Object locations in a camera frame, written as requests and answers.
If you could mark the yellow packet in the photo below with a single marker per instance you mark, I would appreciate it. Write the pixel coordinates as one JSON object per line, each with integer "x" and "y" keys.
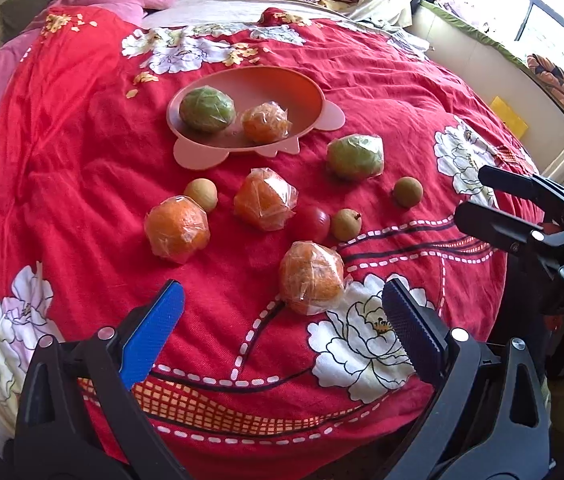
{"x": 509, "y": 114}

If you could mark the brown longan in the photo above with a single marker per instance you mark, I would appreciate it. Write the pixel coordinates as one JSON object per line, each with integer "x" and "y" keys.
{"x": 346, "y": 225}
{"x": 201, "y": 195}
{"x": 408, "y": 192}

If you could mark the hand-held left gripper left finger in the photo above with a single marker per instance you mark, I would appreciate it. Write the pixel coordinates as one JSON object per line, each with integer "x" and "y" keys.
{"x": 154, "y": 330}

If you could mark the red floral blanket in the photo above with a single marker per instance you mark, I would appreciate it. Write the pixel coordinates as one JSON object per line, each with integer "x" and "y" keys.
{"x": 87, "y": 160}

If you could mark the pink plastic plate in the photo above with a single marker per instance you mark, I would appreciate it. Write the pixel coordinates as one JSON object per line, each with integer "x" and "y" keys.
{"x": 262, "y": 85}

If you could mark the beige bed sheet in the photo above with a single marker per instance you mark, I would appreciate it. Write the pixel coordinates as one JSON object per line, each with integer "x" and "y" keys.
{"x": 242, "y": 2}

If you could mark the plastic-wrapped green citrus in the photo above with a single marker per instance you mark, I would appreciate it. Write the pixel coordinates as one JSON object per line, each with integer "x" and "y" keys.
{"x": 207, "y": 109}
{"x": 354, "y": 157}

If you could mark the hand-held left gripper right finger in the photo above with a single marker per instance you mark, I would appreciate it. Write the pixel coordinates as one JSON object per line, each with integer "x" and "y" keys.
{"x": 412, "y": 330}

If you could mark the plastic-wrapped orange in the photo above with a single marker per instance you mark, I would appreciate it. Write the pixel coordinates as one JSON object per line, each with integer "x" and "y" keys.
{"x": 264, "y": 199}
{"x": 263, "y": 124}
{"x": 177, "y": 230}
{"x": 312, "y": 277}

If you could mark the red tomato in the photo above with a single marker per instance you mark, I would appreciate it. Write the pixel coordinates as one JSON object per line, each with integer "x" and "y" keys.
{"x": 312, "y": 223}

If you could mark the orange black patterned cloth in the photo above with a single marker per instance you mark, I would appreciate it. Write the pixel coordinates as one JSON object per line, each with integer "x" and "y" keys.
{"x": 557, "y": 80}

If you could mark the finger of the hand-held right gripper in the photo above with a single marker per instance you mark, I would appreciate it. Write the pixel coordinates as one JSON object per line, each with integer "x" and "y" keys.
{"x": 497, "y": 227}
{"x": 517, "y": 182}

